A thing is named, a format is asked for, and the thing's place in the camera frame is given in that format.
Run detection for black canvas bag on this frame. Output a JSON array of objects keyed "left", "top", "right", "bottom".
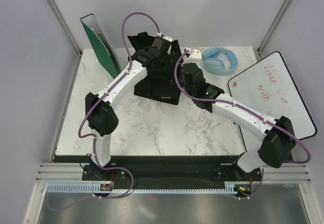
[{"left": 128, "top": 32, "right": 181, "bottom": 105}]

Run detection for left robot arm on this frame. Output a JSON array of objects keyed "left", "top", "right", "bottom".
[{"left": 85, "top": 35, "right": 173, "bottom": 167}]

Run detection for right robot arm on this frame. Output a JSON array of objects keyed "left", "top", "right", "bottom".
[{"left": 180, "top": 63, "right": 296, "bottom": 173}]

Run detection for light blue headphones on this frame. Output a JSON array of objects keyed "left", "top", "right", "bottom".
[{"left": 202, "top": 47, "right": 238, "bottom": 76}]

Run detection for green file holder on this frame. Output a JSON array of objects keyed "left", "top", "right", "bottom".
[{"left": 80, "top": 14, "right": 122, "bottom": 79}]

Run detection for whiteboard with red writing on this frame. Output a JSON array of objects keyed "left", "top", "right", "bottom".
[{"left": 228, "top": 51, "right": 317, "bottom": 139}]

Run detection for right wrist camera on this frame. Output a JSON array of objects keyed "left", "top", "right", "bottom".
[{"left": 183, "top": 48, "right": 202, "bottom": 64}]

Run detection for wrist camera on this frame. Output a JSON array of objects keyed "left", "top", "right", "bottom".
[
  {"left": 157, "top": 32, "right": 173, "bottom": 42},
  {"left": 183, "top": 48, "right": 202, "bottom": 64}
]

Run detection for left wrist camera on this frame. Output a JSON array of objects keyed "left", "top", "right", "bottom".
[{"left": 157, "top": 32, "right": 173, "bottom": 42}]

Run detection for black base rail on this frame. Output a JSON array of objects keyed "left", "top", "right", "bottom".
[{"left": 54, "top": 156, "right": 261, "bottom": 189}]

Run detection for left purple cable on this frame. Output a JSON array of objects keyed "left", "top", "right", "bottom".
[{"left": 47, "top": 12, "right": 163, "bottom": 212}]

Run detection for white cable duct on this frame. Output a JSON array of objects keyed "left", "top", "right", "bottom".
[{"left": 46, "top": 182, "right": 252, "bottom": 194}]

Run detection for left aluminium frame post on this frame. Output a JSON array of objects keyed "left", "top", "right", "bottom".
[{"left": 46, "top": 0, "right": 82, "bottom": 57}]

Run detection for aluminium frame post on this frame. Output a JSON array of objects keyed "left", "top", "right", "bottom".
[
  {"left": 46, "top": 0, "right": 82, "bottom": 57},
  {"left": 254, "top": 0, "right": 293, "bottom": 58}
]

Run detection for right aluminium frame post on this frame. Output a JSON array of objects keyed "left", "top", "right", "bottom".
[{"left": 254, "top": 0, "right": 293, "bottom": 58}]

